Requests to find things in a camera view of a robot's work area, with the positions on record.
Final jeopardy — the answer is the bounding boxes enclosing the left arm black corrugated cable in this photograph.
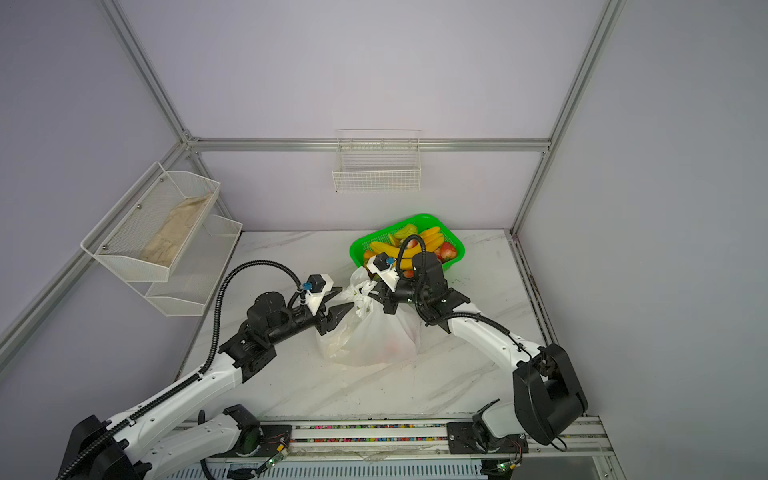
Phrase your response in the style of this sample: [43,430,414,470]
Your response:
[56,259,304,480]

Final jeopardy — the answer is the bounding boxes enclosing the upper white mesh shelf bin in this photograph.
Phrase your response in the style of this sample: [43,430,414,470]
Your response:
[80,162,220,283]

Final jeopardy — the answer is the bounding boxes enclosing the wrist white camera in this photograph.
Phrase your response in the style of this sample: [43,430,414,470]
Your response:
[300,274,334,315]
[365,253,399,291]

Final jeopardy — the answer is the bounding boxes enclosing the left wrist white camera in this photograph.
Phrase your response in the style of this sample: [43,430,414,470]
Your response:
[300,274,334,315]

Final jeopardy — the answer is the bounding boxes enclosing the lower white mesh shelf bin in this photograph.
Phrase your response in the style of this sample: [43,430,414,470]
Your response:
[141,214,242,317]

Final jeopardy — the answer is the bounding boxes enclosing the white mesh shelf bin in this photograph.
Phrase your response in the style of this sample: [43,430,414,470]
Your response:
[141,214,242,317]
[80,162,220,283]

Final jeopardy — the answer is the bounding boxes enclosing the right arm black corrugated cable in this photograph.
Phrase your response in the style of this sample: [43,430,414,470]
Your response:
[395,233,535,364]

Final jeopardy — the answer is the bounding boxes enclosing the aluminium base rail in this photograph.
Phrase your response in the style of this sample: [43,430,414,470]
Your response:
[110,413,619,480]

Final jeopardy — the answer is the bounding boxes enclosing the fake yellow banana bunch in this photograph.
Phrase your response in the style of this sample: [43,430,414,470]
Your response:
[369,225,446,271]

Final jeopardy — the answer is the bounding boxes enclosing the white wire wall basket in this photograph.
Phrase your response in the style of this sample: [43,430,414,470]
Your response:
[332,129,422,194]

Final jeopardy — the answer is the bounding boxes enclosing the beige cloth in bin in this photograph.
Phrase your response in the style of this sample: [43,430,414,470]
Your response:
[140,194,211,267]

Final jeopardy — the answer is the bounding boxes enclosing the fake green starfruit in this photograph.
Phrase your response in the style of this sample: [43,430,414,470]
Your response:
[392,224,419,241]

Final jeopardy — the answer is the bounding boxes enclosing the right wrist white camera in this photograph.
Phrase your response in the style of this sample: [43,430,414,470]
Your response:
[365,253,399,291]

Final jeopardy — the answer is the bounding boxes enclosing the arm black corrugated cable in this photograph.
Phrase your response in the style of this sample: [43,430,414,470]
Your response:
[395,233,535,364]
[56,259,304,480]

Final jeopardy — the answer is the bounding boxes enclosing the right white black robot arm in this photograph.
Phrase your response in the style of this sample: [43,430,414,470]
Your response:
[365,253,588,451]

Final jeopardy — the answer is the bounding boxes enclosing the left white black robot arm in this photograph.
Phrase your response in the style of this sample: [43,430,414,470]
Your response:
[58,287,354,479]

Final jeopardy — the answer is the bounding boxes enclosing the white plastic bag lemon print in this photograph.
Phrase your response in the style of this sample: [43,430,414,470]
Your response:
[315,267,421,367]

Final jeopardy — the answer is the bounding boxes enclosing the green plastic fruit basket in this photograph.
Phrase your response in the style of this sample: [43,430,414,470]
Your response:
[349,214,465,278]

